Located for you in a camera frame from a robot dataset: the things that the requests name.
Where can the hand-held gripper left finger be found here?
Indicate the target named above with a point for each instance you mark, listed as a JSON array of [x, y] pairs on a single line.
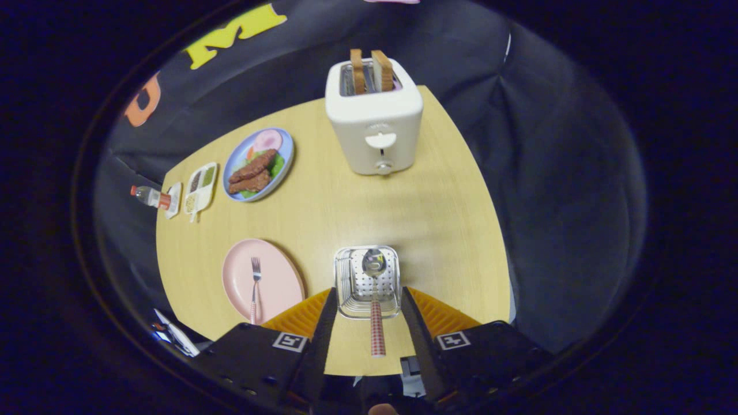
[[311, 357]]

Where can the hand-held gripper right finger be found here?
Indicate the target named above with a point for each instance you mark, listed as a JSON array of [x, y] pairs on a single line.
[[424, 357]]

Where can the pink plate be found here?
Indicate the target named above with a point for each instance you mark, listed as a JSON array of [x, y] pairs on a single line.
[[279, 282]]

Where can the white board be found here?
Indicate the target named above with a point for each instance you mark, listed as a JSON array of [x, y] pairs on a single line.
[[173, 336]]

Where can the brown meat piece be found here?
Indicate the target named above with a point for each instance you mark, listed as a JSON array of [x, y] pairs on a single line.
[[249, 183], [253, 166]]

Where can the green lettuce leaf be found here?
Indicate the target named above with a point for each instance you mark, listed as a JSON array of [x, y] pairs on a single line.
[[278, 166]]

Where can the white divided seasoning tray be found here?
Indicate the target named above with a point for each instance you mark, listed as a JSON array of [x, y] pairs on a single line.
[[200, 190]]

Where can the blue plate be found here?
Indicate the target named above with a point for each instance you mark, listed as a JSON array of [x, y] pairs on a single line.
[[230, 167]]

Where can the white square coaster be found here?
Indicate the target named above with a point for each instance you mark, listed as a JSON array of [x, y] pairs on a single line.
[[174, 199]]

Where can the pink ham slice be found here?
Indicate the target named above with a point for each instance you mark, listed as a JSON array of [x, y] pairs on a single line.
[[268, 140]]

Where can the clear bottle with red label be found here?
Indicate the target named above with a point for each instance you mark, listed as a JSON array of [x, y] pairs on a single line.
[[149, 196]]

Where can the white toaster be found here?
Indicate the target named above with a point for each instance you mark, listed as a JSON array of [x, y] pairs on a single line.
[[372, 121]]

